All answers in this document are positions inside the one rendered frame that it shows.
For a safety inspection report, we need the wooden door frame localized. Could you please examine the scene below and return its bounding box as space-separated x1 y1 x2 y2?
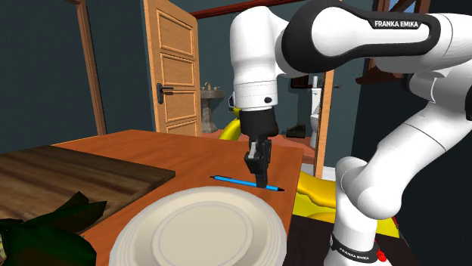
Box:
312 69 335 179

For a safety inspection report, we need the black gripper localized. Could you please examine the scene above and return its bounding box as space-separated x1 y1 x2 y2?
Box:
238 107 280 189

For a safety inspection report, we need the dark green leafy plant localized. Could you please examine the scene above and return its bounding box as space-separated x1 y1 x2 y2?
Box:
0 190 108 266

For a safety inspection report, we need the blue pen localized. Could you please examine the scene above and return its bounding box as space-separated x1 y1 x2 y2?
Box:
210 175 286 193

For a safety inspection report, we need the small black floor object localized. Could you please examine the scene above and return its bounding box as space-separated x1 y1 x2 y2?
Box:
286 124 307 139

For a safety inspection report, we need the grey pedestal sink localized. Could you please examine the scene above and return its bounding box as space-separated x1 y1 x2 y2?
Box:
200 82 226 135

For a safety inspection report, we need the yellow curved chair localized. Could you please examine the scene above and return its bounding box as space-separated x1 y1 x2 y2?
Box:
217 117 402 240

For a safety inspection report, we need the white plate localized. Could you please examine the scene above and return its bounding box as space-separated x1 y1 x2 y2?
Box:
108 185 289 266

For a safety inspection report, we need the dark robot stand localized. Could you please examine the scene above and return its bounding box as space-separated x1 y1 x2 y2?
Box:
281 215 422 266

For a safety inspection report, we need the light wooden panel door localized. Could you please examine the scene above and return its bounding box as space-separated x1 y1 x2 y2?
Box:
142 0 203 138

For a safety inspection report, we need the orange wooden table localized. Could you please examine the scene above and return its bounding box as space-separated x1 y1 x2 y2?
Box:
52 128 306 266

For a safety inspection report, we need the dark wooden cutting board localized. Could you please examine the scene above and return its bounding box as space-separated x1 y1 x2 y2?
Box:
0 144 177 234

